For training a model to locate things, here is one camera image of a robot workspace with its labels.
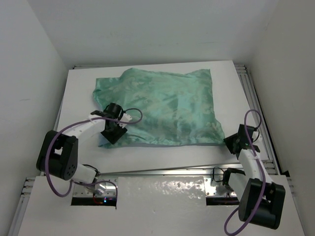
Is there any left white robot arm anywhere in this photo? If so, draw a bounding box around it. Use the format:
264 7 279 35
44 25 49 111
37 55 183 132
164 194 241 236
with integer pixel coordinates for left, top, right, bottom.
36 103 132 197

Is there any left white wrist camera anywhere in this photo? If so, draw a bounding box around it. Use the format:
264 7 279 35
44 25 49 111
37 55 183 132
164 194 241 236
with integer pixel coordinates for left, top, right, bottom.
120 113 132 122

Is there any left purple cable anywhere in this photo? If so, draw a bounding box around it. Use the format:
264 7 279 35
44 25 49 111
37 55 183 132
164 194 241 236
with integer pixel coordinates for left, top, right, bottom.
45 108 144 200

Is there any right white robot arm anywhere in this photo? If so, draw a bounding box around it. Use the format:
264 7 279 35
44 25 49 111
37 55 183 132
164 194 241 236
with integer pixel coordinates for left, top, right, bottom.
222 124 285 230

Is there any light blue pillowcase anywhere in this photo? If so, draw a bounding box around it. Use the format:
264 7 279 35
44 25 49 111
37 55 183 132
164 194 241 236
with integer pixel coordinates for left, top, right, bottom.
93 68 225 148

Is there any white front cover panel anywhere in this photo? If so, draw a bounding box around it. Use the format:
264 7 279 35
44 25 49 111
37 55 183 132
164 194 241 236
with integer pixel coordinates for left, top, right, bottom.
18 175 306 236

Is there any aluminium frame rail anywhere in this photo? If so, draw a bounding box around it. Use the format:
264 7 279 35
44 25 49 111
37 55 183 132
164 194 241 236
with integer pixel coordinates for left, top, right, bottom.
8 61 304 236

